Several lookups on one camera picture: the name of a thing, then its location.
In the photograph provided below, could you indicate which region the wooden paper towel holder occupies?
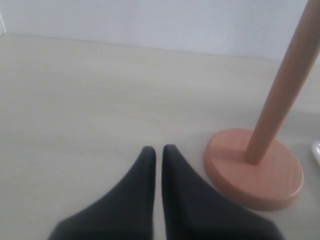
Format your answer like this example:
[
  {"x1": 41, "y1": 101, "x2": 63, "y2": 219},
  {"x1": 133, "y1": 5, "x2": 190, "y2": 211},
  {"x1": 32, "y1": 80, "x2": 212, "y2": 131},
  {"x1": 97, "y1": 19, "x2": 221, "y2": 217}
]
[{"x1": 203, "y1": 0, "x2": 320, "y2": 211}]

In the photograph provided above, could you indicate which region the white plastic tray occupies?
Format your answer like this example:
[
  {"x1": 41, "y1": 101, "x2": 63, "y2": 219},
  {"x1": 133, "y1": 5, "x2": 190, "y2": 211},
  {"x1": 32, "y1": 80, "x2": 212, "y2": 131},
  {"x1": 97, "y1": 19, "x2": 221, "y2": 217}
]
[{"x1": 311, "y1": 140, "x2": 320, "y2": 166}]

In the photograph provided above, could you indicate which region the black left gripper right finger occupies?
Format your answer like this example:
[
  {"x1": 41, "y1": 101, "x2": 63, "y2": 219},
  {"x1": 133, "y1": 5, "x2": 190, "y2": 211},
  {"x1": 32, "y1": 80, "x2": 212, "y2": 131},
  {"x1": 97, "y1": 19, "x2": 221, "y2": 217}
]
[{"x1": 161, "y1": 144, "x2": 268, "y2": 240}]

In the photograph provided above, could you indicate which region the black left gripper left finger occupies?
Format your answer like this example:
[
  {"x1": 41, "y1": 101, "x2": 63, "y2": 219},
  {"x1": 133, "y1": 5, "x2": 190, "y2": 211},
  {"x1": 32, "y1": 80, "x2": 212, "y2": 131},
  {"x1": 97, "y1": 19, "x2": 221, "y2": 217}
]
[{"x1": 48, "y1": 146, "x2": 156, "y2": 240}]

